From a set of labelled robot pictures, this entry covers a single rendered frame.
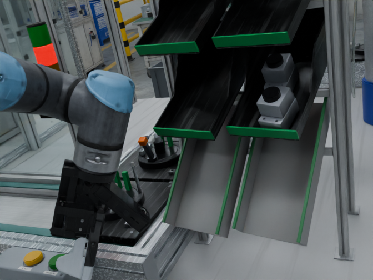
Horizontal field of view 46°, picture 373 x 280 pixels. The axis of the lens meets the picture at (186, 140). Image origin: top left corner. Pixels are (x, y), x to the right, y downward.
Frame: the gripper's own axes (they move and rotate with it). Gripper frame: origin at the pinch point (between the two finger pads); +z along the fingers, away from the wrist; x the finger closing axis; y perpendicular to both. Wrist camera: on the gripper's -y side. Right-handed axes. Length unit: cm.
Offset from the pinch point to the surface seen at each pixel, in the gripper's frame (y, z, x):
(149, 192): -13.6, -1.8, -33.3
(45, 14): 20, -38, -51
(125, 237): -7.7, 1.6, -15.8
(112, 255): -5.4, 3.9, -11.8
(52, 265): 6.3, 8.1, -12.1
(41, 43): 19, -31, -47
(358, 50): -104, -49, -113
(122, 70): -7, -11, -154
